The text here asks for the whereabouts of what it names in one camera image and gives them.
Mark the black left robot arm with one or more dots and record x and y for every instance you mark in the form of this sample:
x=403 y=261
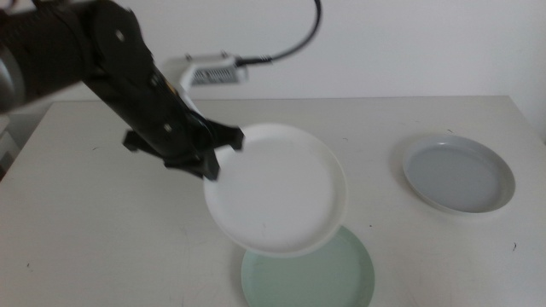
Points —
x=42 y=51

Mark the pale green shallow bowl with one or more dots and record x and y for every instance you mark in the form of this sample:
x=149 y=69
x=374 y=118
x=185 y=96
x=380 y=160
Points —
x=307 y=281

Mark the white shallow bowl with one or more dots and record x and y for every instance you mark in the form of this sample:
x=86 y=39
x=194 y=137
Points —
x=277 y=192

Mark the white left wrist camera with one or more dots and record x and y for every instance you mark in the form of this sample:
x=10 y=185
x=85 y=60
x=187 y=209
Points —
x=213 y=74

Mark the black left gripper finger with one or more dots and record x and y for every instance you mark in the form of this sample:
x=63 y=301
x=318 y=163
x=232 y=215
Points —
x=210 y=168
x=183 y=164

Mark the grey shallow bowl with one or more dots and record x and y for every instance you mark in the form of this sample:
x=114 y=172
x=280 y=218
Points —
x=458 y=177

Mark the white grey side furniture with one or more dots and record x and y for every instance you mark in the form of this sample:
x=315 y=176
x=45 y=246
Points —
x=6 y=145

